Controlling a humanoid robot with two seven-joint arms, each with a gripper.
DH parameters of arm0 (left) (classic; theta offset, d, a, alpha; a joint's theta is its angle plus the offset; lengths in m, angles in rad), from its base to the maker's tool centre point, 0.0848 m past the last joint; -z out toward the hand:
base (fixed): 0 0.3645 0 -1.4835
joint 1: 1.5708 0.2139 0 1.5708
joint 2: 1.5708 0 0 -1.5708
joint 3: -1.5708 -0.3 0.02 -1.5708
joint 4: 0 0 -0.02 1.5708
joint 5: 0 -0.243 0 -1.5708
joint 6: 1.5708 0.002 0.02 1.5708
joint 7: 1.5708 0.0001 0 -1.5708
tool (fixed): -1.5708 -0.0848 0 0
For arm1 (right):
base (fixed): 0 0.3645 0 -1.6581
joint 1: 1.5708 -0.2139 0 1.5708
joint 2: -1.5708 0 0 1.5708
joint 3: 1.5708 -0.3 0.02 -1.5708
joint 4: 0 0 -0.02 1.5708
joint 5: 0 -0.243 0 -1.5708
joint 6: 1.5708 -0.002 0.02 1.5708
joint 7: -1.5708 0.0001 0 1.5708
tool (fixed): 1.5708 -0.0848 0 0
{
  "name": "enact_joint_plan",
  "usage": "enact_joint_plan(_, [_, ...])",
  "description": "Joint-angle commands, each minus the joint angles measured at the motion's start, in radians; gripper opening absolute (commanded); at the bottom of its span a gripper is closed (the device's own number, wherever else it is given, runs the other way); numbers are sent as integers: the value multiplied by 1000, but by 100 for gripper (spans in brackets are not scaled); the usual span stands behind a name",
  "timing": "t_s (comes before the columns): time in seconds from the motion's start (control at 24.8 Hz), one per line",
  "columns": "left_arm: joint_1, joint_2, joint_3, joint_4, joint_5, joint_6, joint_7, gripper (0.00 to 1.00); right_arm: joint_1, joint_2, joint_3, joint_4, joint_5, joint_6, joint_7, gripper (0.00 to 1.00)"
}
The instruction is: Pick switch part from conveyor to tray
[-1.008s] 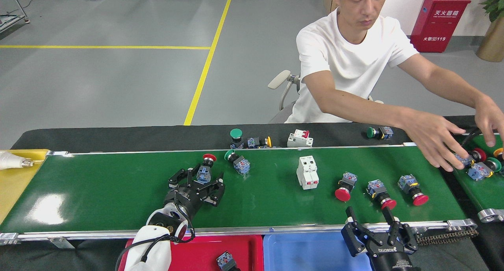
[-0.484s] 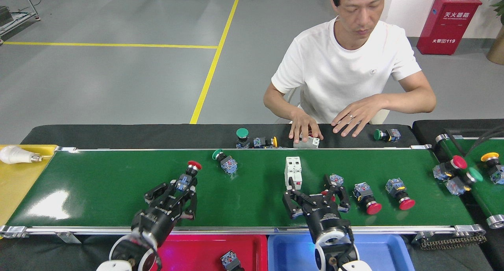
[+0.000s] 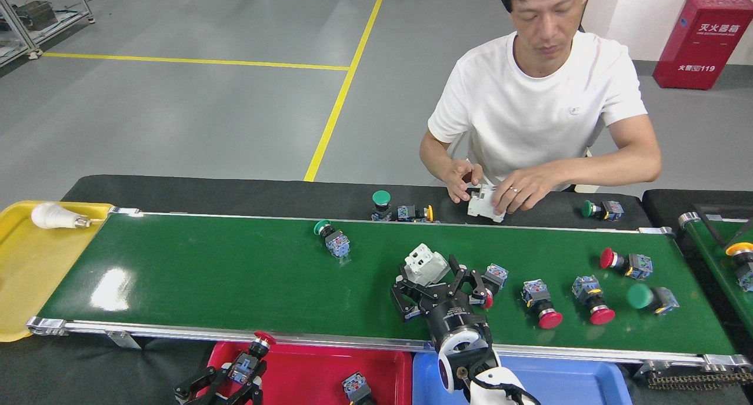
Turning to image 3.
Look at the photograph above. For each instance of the green push button switch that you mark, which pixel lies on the green push button switch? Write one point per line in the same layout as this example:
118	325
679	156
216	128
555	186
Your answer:
338	245
587	209
381	198
639	296

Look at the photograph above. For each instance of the long green conveyor belt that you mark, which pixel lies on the long green conveyor belt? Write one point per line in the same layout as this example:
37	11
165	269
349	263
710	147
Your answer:
235	275

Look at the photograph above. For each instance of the person's left forearm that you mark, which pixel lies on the person's left forearm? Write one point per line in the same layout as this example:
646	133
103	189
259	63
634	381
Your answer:
600	168

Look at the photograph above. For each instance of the short green conveyor belt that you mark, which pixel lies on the short green conveyor belt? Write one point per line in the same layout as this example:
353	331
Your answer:
709	246

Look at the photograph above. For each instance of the person's right forearm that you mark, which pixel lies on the person's right forearm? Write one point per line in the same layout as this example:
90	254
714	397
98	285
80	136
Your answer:
435	158

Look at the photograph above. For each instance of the person's right hand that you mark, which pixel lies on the person's right hand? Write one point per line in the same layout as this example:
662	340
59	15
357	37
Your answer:
462	175

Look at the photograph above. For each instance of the silver metal rack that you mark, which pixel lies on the silver metal rack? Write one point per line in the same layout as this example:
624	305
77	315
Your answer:
15	46

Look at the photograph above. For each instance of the black conveyor guide bracket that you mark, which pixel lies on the black conveyor guide bracket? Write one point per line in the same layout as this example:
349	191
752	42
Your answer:
720	240

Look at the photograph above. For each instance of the red push button switch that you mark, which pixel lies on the red push button switch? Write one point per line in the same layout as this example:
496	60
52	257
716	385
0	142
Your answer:
607	258
497	274
550	319
355	386
602	316
265	338

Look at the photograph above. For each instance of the blue plastic bin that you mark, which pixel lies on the blue plastic bin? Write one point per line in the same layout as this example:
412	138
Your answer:
559	387

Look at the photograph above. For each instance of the white light bulb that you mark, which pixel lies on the white light bulb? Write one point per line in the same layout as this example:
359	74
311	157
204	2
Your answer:
50	215

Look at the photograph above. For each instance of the red fire extinguisher box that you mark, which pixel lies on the red fire extinguisher box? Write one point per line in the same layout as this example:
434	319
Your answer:
700	46

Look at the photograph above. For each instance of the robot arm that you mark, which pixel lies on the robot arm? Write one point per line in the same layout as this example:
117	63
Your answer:
497	384

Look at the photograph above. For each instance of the red plastic bin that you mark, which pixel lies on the red plastic bin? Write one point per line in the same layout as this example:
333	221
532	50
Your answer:
306	375

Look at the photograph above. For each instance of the white circuit breaker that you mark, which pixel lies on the white circuit breaker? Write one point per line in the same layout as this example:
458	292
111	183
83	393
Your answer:
425	262
482	208

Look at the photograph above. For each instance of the person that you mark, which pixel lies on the person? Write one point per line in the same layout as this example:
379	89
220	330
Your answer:
529	99

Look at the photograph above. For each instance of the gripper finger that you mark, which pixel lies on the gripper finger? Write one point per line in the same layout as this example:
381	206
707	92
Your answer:
200	378
259	381

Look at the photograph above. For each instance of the dark grey equipment box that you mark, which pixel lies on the dark grey equipment box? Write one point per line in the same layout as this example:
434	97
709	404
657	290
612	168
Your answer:
35	15

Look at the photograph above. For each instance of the yellow plastic tray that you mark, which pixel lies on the yellow plastic tray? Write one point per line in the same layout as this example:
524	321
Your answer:
29	275

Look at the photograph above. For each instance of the person's left hand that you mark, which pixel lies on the person's left hand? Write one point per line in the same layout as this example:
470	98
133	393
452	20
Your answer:
526	187

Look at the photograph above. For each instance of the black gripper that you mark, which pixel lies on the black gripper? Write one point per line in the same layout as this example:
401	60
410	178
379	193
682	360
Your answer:
456	319

